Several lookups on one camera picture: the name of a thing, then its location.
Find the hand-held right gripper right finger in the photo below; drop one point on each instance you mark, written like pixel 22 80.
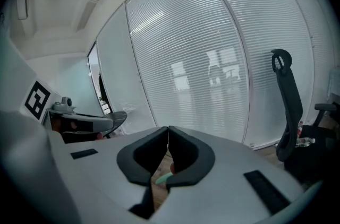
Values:
pixel 228 164

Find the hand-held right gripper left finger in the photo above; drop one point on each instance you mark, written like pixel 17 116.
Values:
pixel 95 175

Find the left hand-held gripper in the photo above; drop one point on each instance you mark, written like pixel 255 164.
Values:
pixel 32 77

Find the green dustpan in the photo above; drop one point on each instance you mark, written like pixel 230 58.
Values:
pixel 162 179

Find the wooden floor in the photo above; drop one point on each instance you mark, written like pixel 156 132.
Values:
pixel 265 155

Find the red label plastic bottle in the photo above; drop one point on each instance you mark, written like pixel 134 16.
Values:
pixel 300 129

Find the clear plastic water bottle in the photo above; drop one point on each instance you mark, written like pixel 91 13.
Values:
pixel 305 141

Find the black office chair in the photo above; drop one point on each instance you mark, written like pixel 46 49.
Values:
pixel 289 101

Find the glass partition with blinds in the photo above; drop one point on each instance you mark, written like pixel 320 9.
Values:
pixel 191 58

